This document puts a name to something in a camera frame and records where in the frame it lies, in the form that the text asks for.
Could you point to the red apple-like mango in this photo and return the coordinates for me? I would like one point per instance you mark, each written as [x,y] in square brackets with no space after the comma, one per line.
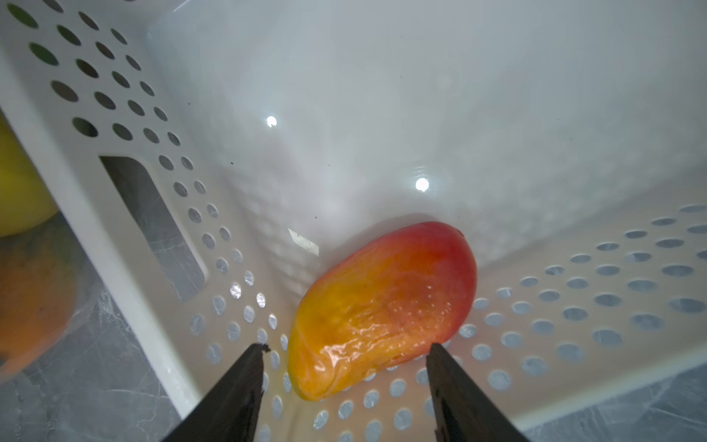
[384,305]

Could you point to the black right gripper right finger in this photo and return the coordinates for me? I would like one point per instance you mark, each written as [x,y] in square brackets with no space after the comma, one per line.
[463,412]

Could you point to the clear zip-top bag blue zipper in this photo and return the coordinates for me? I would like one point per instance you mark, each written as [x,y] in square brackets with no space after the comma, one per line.
[46,277]

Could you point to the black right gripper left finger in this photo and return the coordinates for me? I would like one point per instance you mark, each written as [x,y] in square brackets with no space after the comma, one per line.
[229,412]

